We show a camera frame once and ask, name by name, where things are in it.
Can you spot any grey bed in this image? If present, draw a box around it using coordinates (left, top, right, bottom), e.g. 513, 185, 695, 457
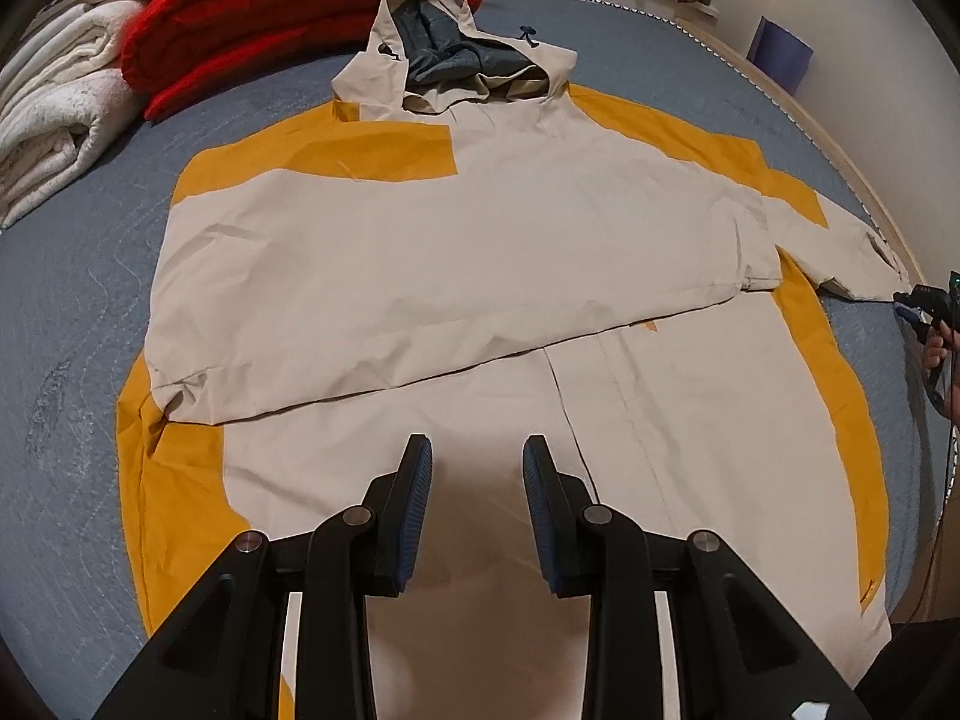
0, 0, 960, 691

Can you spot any cream folded blanket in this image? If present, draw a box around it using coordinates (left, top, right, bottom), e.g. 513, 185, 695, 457
0, 0, 147, 230

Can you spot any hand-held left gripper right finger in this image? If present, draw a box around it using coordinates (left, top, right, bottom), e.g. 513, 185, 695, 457
521, 433, 875, 720

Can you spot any person's dark clothing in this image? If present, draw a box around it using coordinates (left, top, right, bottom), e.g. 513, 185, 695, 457
855, 611, 960, 720

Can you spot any black cable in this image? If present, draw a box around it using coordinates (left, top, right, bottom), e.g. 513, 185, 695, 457
896, 420, 960, 627

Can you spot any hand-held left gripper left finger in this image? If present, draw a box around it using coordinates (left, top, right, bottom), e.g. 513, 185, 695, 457
94, 433, 436, 720

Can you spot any red folded blanket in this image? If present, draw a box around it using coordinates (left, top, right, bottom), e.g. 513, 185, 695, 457
120, 0, 487, 121

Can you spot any person's right hand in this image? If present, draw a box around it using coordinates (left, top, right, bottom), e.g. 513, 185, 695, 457
922, 328, 960, 421

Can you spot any beige and yellow hooded jacket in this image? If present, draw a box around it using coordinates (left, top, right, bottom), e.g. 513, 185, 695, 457
116, 0, 912, 720

